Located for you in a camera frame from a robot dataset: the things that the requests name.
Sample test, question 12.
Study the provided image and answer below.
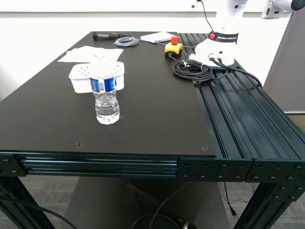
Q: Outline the clear plastic water bottle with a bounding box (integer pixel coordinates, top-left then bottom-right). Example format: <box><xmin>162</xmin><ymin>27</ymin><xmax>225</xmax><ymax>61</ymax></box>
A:
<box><xmin>89</xmin><ymin>53</ymin><xmax>121</xmax><ymax>125</ymax></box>

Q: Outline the white perforated plastic basket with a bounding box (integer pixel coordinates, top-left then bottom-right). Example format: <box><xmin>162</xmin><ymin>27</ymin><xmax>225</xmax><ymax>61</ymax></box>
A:
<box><xmin>68</xmin><ymin>61</ymin><xmax>126</xmax><ymax>94</ymax></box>

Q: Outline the yellow emergency stop button box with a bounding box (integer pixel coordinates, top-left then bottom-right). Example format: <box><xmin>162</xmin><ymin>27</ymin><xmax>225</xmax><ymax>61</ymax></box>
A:
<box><xmin>164</xmin><ymin>36</ymin><xmax>184</xmax><ymax>58</ymax></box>

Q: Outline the white paper sheet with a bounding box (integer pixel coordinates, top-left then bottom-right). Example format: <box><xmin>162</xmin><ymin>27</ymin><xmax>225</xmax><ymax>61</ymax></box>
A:
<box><xmin>57</xmin><ymin>48</ymin><xmax>96</xmax><ymax>63</ymax></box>
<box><xmin>71</xmin><ymin>46</ymin><xmax>124</xmax><ymax>64</ymax></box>

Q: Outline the white booklet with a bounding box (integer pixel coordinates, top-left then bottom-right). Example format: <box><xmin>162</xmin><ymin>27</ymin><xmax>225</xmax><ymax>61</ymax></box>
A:
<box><xmin>140</xmin><ymin>31</ymin><xmax>173</xmax><ymax>45</ymax></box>

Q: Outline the black grey handheld enabling device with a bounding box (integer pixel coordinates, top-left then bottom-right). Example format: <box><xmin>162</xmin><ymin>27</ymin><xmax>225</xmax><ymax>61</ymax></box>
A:
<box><xmin>92</xmin><ymin>31</ymin><xmax>129</xmax><ymax>41</ymax></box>

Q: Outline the grey partition panel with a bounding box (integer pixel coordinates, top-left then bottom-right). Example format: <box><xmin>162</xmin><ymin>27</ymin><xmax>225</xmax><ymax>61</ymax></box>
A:
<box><xmin>263</xmin><ymin>11</ymin><xmax>305</xmax><ymax>113</ymax></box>

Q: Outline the black coiled cable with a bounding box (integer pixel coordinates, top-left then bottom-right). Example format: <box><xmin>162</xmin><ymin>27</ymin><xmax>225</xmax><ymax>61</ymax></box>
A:
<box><xmin>173</xmin><ymin>59</ymin><xmax>214</xmax><ymax>82</ymax></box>

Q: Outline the grey coiled cable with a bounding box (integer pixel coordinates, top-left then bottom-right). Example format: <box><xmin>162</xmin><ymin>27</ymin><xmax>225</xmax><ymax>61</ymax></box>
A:
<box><xmin>113</xmin><ymin>36</ymin><xmax>140</xmax><ymax>48</ymax></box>

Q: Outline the black cable under table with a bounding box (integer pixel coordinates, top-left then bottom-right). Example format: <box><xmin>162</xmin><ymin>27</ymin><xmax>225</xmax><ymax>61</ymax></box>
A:
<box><xmin>130</xmin><ymin>182</ymin><xmax>194</xmax><ymax>229</ymax></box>
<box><xmin>0</xmin><ymin>194</ymin><xmax>75</xmax><ymax>229</ymax></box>

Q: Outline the black aluminium table frame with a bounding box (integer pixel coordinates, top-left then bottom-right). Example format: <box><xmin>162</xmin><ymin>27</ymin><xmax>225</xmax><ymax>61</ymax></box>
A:
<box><xmin>0</xmin><ymin>32</ymin><xmax>305</xmax><ymax>229</ymax></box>

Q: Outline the thick black robot base cable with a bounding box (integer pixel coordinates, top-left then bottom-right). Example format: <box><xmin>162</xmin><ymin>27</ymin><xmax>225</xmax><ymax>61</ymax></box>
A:
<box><xmin>209</xmin><ymin>54</ymin><xmax>263</xmax><ymax>88</ymax></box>

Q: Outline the black cable from wall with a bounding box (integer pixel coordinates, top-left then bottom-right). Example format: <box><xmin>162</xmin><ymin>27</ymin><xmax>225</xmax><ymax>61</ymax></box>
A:
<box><xmin>197</xmin><ymin>0</ymin><xmax>218</xmax><ymax>33</ymax></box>

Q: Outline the thin black power cord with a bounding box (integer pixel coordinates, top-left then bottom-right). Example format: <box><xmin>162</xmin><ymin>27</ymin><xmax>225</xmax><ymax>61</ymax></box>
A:
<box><xmin>222</xmin><ymin>182</ymin><xmax>239</xmax><ymax>218</ymax></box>

